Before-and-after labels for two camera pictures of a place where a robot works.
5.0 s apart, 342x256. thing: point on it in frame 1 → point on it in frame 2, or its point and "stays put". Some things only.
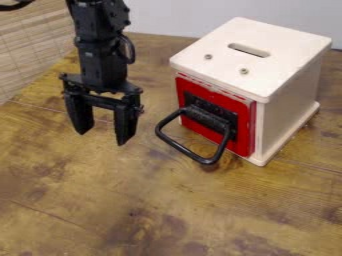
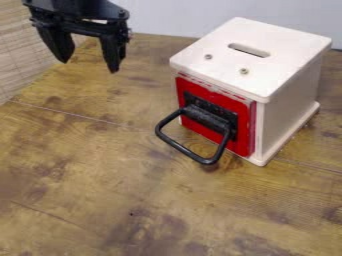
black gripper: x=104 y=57 → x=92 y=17
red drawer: x=206 y=131 stays put
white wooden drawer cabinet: x=267 y=64 stays put
